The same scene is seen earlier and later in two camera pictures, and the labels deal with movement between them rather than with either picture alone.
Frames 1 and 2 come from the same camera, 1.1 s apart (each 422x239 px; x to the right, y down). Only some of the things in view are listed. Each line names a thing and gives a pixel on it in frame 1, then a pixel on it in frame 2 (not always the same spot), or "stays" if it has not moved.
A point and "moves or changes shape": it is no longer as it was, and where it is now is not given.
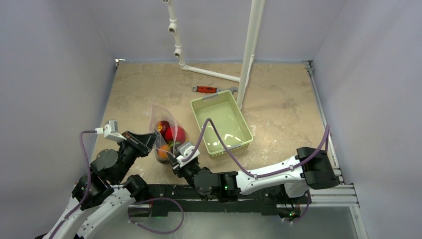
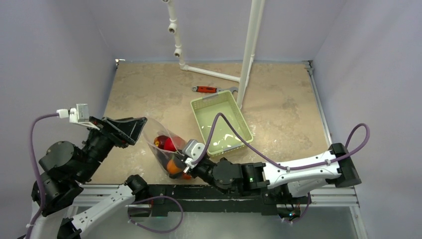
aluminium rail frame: [342, 194] stays
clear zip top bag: [171, 133] moves or changes shape
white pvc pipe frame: [254, 30] stays
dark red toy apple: [162, 126] -> [159, 141]
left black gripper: [142, 142] -> [122, 131]
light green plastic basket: [222, 109] stays
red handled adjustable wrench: [207, 89] stays
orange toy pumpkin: [162, 152] moves or changes shape
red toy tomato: [173, 134] -> [168, 145]
